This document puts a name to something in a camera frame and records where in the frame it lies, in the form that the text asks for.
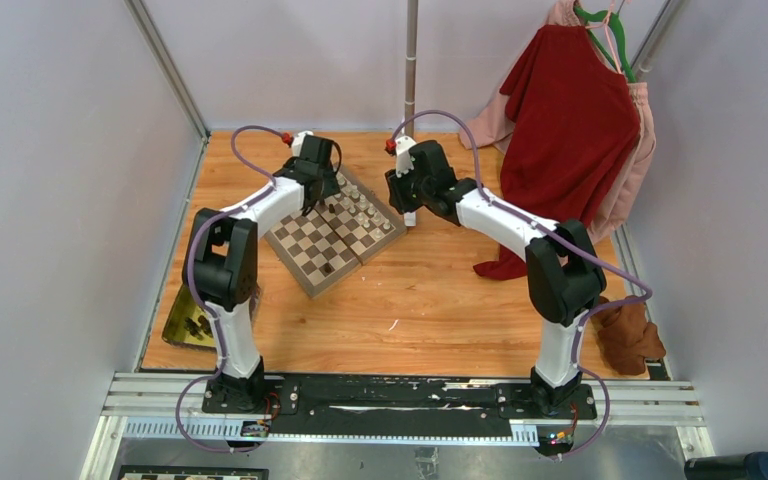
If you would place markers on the red shirt on hanger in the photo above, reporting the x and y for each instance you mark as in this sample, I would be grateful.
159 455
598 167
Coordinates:
569 139

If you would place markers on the white stand base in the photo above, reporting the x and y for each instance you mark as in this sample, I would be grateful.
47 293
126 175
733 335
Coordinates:
410 219

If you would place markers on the gold metal tray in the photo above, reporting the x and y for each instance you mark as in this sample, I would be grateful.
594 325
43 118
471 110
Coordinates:
187 325

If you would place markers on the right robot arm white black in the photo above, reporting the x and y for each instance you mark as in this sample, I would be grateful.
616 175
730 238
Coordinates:
565 279

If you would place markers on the grey metal stand pole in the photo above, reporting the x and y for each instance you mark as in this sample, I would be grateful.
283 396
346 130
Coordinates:
411 42

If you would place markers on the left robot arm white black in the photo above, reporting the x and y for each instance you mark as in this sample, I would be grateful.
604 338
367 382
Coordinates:
221 266

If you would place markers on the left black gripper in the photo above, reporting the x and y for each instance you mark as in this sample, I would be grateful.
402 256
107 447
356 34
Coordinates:
330 186

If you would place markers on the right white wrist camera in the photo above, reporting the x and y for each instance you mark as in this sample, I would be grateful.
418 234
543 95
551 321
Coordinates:
399 147

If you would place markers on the dark blue bottle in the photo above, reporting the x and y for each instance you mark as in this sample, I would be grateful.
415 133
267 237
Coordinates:
750 466

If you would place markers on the green clothes hanger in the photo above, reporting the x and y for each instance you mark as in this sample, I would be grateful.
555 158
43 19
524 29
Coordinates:
610 23

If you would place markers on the brown crumpled cloth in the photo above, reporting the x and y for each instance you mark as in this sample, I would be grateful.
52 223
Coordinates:
627 339

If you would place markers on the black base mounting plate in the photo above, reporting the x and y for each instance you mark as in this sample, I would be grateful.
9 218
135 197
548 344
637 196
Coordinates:
367 405

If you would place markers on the pink garment on hanger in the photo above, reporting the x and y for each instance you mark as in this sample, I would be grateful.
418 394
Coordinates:
622 172

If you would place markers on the wooden folding chess board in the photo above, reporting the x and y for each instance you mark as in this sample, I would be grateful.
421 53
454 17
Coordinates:
361 228

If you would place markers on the aluminium rail frame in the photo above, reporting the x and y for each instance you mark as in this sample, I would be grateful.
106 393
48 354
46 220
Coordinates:
152 427

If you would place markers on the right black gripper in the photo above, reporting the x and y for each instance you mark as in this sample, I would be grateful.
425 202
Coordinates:
398 198

